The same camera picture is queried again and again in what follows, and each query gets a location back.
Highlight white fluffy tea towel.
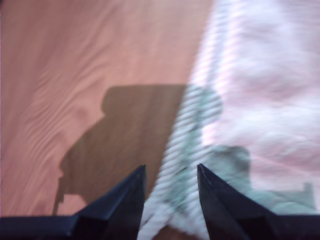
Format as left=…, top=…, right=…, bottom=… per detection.
left=137, top=0, right=320, bottom=240

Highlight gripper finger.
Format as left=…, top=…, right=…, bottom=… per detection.
left=74, top=164, right=147, bottom=240
left=196, top=163, right=276, bottom=240

